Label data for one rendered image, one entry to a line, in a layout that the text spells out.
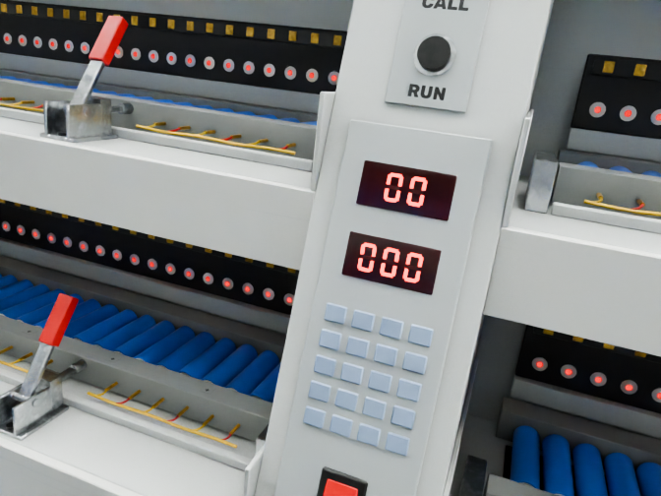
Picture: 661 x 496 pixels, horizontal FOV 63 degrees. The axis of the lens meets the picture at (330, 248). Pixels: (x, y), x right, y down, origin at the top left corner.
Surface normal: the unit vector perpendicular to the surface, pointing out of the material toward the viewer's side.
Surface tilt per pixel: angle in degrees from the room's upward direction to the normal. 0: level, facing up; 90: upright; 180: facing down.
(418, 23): 90
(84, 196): 106
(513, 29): 90
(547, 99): 90
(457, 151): 90
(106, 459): 16
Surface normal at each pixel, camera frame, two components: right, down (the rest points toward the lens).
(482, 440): 0.11, -0.94
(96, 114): 0.93, 0.21
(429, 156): -0.30, -0.01
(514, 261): -0.34, 0.25
